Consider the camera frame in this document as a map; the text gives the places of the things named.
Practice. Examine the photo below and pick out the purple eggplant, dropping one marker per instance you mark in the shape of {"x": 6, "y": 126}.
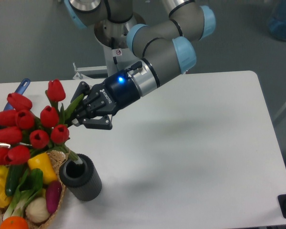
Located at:
{"x": 53, "y": 194}

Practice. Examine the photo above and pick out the red tulip bouquet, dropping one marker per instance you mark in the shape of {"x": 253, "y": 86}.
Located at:
{"x": 24, "y": 135}

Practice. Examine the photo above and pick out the dark grey ribbed vase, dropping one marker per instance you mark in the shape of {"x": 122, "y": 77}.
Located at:
{"x": 82, "y": 180}

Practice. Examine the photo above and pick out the yellow bell pepper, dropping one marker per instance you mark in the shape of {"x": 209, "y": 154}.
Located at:
{"x": 4, "y": 199}

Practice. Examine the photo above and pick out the white garlic bulb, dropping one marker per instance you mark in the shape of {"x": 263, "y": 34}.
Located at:
{"x": 37, "y": 211}

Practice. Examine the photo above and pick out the green cucumber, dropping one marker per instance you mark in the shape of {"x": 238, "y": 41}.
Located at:
{"x": 13, "y": 177}

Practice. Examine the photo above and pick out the yellow squash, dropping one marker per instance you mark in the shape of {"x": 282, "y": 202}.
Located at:
{"x": 43, "y": 162}

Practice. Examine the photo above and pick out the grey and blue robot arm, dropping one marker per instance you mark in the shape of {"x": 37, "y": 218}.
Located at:
{"x": 140, "y": 58}

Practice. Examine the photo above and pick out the orange fruit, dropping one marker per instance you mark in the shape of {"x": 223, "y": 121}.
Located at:
{"x": 14, "y": 222}

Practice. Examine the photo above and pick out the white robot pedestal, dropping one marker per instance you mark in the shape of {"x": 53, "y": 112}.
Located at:
{"x": 112, "y": 37}

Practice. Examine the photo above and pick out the blue transparent container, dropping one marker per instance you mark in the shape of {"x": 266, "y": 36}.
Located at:
{"x": 276, "y": 23}

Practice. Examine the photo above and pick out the green bok choy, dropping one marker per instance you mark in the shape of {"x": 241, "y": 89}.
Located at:
{"x": 29, "y": 187}

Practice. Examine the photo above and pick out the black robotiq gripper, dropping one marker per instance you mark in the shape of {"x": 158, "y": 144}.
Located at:
{"x": 105, "y": 99}

